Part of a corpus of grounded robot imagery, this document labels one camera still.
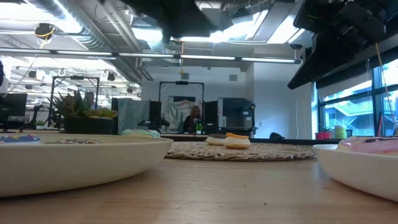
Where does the small chocolate glazed donut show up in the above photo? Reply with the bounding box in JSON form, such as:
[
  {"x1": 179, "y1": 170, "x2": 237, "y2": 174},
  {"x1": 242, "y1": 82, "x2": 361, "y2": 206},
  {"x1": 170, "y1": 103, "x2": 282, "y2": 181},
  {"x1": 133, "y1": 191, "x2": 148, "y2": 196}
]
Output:
[{"x1": 205, "y1": 133, "x2": 228, "y2": 146}]

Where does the white orange iced donut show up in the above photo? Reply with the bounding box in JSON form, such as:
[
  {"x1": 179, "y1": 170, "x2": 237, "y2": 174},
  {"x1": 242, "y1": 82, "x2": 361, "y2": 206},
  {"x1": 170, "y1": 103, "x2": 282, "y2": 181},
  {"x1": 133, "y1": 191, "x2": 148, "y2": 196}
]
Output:
[{"x1": 223, "y1": 133, "x2": 252, "y2": 151}]

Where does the green iced donut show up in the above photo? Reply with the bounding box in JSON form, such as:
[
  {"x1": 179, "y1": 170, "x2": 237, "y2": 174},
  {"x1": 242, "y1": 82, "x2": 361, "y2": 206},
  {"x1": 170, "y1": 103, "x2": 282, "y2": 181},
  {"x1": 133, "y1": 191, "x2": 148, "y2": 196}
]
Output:
[{"x1": 121, "y1": 128, "x2": 161, "y2": 138}]

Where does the large chocolate sprinkle donut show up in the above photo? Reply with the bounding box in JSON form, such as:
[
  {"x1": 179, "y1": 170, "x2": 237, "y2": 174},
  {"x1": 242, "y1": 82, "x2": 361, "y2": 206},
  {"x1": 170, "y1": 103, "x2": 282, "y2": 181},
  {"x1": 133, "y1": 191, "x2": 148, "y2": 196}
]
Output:
[{"x1": 45, "y1": 138, "x2": 103, "y2": 145}]

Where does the person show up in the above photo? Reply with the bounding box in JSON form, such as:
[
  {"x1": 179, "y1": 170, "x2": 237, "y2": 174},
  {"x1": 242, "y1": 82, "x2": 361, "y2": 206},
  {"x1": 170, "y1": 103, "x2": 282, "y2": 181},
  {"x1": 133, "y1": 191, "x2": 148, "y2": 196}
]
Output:
[
  {"x1": 86, "y1": 91, "x2": 96, "y2": 110},
  {"x1": 182, "y1": 105, "x2": 203, "y2": 134}
]

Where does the draped light cloth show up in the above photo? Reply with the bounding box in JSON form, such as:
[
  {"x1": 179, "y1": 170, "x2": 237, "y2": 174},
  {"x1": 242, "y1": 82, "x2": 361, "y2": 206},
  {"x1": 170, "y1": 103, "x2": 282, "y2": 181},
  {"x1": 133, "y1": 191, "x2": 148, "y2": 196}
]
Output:
[{"x1": 161, "y1": 99, "x2": 203, "y2": 131}]

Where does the grey machine cabinet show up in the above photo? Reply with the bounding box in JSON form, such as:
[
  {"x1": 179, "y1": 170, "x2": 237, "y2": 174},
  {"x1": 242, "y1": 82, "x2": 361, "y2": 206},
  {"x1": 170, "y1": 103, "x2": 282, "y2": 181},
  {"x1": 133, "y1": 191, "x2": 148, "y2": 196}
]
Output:
[{"x1": 216, "y1": 96, "x2": 257, "y2": 138}]

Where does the grey partition panel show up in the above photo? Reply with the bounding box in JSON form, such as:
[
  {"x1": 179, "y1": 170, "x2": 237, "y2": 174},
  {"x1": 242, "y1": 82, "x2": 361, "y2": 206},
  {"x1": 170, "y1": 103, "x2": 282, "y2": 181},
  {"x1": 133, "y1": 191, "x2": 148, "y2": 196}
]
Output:
[{"x1": 116, "y1": 98, "x2": 150, "y2": 135}]

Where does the round woven straw mat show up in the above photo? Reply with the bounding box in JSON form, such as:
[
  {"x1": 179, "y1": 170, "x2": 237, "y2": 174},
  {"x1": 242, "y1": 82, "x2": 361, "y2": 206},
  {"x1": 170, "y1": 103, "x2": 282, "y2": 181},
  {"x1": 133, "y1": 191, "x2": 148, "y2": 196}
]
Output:
[{"x1": 164, "y1": 141, "x2": 317, "y2": 162}]

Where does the long linear ceiling lamp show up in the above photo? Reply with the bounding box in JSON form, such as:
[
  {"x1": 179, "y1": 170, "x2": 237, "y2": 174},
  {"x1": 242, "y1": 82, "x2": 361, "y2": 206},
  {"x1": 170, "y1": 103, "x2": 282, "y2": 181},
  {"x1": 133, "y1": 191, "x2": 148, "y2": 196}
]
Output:
[{"x1": 0, "y1": 47, "x2": 302, "y2": 65}]

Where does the yellow-green plant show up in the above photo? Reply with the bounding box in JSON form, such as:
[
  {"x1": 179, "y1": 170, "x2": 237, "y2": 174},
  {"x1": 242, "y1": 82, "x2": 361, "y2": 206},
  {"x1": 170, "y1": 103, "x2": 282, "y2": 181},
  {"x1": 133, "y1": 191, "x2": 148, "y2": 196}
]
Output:
[{"x1": 83, "y1": 107, "x2": 119, "y2": 119}]

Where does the black plant pot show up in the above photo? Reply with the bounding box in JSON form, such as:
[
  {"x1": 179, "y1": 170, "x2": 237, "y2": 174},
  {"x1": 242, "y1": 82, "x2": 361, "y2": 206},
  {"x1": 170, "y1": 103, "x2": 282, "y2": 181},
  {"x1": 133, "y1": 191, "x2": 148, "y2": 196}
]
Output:
[{"x1": 63, "y1": 116, "x2": 116, "y2": 135}]

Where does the green succulent plant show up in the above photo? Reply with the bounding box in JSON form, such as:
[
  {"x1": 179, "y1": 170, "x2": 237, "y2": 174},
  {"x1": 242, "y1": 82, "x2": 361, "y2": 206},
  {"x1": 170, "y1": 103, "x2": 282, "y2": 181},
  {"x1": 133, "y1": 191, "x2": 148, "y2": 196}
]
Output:
[{"x1": 49, "y1": 89, "x2": 91, "y2": 119}]

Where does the white round plate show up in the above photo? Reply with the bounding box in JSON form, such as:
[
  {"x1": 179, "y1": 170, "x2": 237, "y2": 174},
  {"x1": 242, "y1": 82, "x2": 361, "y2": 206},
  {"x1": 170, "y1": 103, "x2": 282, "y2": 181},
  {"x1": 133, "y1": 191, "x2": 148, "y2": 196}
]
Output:
[
  {"x1": 312, "y1": 143, "x2": 398, "y2": 202},
  {"x1": 0, "y1": 133, "x2": 174, "y2": 198}
]

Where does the yellow-green cylinder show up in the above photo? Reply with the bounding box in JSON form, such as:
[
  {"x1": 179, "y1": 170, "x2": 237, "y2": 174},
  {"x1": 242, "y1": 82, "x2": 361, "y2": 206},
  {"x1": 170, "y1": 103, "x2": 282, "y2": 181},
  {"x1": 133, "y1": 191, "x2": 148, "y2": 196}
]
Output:
[{"x1": 334, "y1": 124, "x2": 347, "y2": 140}]

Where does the pink iced donut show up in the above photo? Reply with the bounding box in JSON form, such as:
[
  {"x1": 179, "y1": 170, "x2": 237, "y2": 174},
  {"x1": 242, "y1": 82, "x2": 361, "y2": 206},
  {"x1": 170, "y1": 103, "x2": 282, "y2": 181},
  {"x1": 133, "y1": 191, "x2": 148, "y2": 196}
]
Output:
[{"x1": 336, "y1": 136, "x2": 398, "y2": 156}]

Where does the blue iced donut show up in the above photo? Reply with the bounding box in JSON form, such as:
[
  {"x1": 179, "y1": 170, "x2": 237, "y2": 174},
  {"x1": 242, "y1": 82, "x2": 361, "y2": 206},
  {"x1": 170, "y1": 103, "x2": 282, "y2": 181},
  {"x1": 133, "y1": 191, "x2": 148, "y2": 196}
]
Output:
[{"x1": 0, "y1": 134, "x2": 42, "y2": 145}]

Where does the black monitor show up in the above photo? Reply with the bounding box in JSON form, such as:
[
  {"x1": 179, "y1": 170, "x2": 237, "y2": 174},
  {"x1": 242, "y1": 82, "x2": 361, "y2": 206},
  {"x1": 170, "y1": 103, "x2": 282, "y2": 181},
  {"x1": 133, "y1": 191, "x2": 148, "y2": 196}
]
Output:
[{"x1": 0, "y1": 92, "x2": 28, "y2": 118}]

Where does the black stand frame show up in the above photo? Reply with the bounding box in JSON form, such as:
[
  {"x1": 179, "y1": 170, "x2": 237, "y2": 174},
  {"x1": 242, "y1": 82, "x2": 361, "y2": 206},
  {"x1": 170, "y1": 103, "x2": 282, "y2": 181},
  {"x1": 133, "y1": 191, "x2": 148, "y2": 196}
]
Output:
[
  {"x1": 49, "y1": 75, "x2": 101, "y2": 128},
  {"x1": 158, "y1": 80, "x2": 205, "y2": 108}
]

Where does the ceiling cable reel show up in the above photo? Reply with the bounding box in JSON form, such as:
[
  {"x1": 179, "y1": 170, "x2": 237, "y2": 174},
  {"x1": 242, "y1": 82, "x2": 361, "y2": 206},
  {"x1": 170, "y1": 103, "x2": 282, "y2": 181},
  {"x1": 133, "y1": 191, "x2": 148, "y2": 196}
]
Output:
[{"x1": 34, "y1": 22, "x2": 57, "y2": 40}]

